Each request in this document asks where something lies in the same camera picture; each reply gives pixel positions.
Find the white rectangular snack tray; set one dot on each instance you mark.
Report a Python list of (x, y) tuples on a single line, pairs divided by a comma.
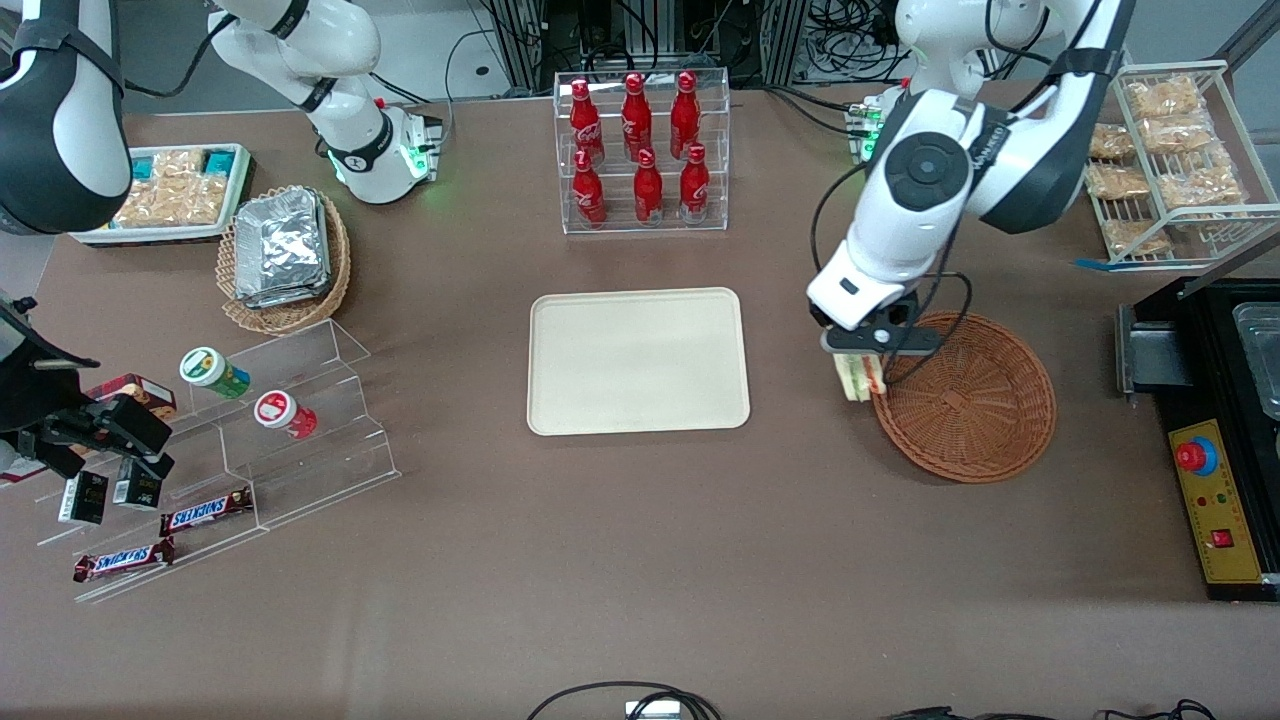
[(95, 236)]

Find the red cup with white lid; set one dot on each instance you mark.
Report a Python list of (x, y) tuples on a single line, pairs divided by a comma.
[(282, 413)]

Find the blue tape strip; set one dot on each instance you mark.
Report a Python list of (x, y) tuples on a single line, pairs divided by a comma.
[(1092, 264)]

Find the black right wrist bracket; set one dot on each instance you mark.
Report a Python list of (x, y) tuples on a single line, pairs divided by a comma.
[(40, 380)]

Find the green cup with white lid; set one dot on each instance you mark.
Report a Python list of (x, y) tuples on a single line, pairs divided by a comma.
[(212, 370)]

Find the Snickers chocolate bar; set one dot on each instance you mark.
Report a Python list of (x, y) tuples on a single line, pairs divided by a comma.
[(205, 512), (124, 561)]

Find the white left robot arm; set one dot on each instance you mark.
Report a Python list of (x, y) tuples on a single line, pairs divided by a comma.
[(925, 170)]

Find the clear acrylic bottle rack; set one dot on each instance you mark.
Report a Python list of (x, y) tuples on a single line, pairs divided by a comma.
[(612, 222)]

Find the silver foil packet stack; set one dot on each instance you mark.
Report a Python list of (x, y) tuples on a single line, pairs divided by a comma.
[(282, 245)]

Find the black left wrist bracket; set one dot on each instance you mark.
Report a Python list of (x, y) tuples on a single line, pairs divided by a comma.
[(915, 335)]

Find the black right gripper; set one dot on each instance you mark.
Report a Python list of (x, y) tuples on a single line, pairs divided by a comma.
[(28, 392)]

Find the yellow control panel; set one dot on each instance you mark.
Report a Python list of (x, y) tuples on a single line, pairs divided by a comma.
[(1225, 510)]

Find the clear acrylic stepped stand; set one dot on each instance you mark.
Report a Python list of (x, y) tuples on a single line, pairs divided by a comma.
[(320, 470)]

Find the beige snack bags pile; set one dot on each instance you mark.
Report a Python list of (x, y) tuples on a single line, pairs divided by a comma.
[(175, 195)]

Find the red emergency stop button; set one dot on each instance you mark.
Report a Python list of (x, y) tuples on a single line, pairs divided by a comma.
[(1195, 457)]

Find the black wrist bracket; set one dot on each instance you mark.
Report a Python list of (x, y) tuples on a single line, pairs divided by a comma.
[(915, 335), (40, 380)]

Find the black machine base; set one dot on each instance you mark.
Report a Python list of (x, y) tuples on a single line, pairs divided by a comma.
[(1200, 350)]

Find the triangle sandwich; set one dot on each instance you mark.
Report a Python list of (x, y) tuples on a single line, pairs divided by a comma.
[(858, 380)]

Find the brown chocolate box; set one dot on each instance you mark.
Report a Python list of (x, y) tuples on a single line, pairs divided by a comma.
[(140, 388)]

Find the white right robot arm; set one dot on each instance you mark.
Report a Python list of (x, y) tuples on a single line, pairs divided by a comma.
[(60, 120)]

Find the red cola bottle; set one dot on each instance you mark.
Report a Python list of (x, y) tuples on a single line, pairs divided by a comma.
[(636, 118), (586, 125), (648, 190), (589, 192), (694, 186), (685, 115)]

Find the teal snack packet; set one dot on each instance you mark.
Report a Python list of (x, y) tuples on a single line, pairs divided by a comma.
[(219, 162), (143, 170)]

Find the beige plastic tray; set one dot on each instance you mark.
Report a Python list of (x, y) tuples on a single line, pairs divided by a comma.
[(638, 362)]

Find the clear plastic container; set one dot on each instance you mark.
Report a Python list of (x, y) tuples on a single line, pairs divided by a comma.
[(1260, 350)]

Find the round brown wicker basket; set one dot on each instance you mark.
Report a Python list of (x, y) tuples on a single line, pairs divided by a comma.
[(970, 410)]

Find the small black box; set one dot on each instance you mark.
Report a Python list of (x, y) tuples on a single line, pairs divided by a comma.
[(138, 486), (84, 498)]

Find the oval light wicker basket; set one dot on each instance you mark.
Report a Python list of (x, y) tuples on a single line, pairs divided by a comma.
[(290, 318)]

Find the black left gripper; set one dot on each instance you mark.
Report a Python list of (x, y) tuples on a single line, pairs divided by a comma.
[(816, 313)]

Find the beige snack bag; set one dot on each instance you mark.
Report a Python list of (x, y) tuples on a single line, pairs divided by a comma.
[(1112, 143), (1135, 237), (1165, 96), (1178, 134), (1118, 181), (1200, 186)]

